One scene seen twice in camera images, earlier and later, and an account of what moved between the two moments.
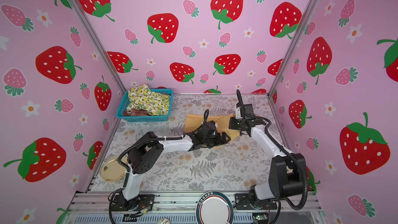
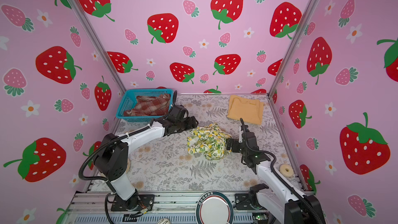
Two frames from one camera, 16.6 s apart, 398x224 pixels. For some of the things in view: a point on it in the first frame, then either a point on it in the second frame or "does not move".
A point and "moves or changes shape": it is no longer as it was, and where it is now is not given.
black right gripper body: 237,123 → 237,146
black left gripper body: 214,140 → 185,124
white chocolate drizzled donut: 164,221 does not move
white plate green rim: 214,207 does not move
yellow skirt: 193,122 moves or changes shape
